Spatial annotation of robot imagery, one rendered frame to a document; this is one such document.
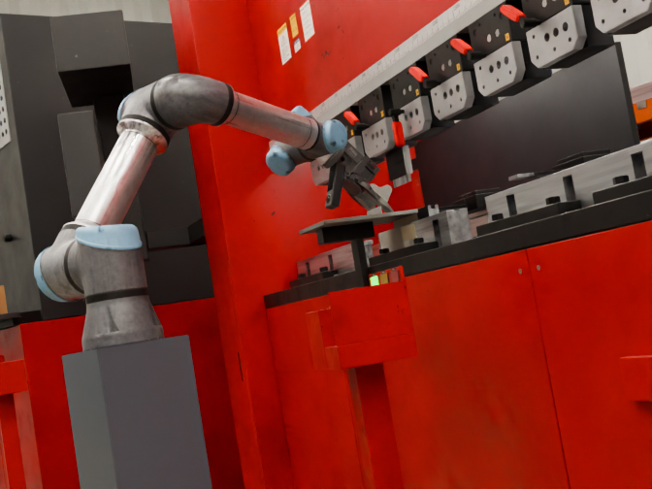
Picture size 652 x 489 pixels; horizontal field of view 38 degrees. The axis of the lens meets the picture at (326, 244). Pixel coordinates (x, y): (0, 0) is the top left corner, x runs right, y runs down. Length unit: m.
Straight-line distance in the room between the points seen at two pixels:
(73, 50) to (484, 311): 1.97
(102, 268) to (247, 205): 1.54
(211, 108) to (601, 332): 0.92
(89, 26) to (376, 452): 2.06
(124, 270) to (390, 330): 0.52
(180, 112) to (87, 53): 1.46
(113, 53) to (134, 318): 1.82
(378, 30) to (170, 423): 1.23
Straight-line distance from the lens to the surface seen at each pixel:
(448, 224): 2.28
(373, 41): 2.54
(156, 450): 1.74
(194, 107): 2.01
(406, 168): 2.48
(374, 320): 1.84
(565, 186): 1.90
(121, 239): 1.77
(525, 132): 2.91
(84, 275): 1.80
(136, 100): 2.10
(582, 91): 2.69
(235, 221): 3.24
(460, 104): 2.16
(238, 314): 3.20
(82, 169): 3.33
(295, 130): 2.17
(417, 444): 2.35
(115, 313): 1.75
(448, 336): 2.11
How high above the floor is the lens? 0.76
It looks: 4 degrees up
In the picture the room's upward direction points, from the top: 9 degrees counter-clockwise
